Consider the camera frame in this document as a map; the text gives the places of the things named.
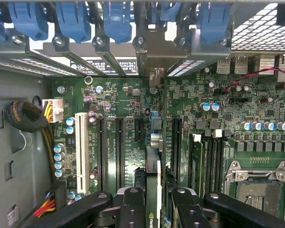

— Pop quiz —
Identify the red and yellow wire bundle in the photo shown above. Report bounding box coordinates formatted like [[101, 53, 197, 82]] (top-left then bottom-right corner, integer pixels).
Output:
[[32, 191, 57, 219]]

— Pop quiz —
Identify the black RAM slot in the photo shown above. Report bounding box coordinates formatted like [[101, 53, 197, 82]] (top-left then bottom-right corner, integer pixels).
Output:
[[203, 129, 214, 193], [213, 129, 225, 192]]

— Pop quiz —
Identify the grey open PC case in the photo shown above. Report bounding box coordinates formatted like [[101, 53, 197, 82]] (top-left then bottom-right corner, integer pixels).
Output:
[[0, 0, 285, 80]]

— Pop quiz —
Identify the white power connector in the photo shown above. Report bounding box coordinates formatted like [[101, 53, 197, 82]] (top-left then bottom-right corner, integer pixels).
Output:
[[41, 98, 64, 124]]

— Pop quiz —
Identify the grey power supply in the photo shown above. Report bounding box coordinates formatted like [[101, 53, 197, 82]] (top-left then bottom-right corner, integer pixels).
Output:
[[0, 67, 67, 228]]

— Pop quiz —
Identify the short black expansion slot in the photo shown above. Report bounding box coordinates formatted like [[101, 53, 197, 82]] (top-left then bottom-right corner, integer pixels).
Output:
[[133, 117, 146, 141]]

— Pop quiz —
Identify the black braided cable bundle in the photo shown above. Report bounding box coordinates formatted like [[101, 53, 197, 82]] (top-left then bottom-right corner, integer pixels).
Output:
[[3, 99, 57, 183]]

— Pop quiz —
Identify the metal slot cover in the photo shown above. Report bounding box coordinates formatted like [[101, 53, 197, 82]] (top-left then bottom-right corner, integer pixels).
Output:
[[11, 35, 87, 77], [92, 35, 128, 77], [0, 41, 53, 77], [52, 35, 106, 77], [167, 28, 232, 78]]

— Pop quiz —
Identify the green motherboard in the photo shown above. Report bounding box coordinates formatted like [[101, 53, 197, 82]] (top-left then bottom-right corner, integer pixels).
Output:
[[51, 57, 285, 228]]

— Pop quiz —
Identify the CPU socket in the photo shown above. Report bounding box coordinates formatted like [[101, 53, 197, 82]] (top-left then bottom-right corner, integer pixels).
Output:
[[224, 160, 285, 225]]

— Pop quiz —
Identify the red and black wire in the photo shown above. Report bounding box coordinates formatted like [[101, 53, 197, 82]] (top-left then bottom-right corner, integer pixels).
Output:
[[222, 67, 285, 94]]

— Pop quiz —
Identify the blue expansion slot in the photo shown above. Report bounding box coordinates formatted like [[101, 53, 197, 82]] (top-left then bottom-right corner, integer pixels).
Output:
[[151, 111, 162, 133]]

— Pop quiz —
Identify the white expansion slot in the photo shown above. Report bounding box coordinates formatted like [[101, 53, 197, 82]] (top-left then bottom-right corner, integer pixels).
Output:
[[75, 112, 90, 195]]

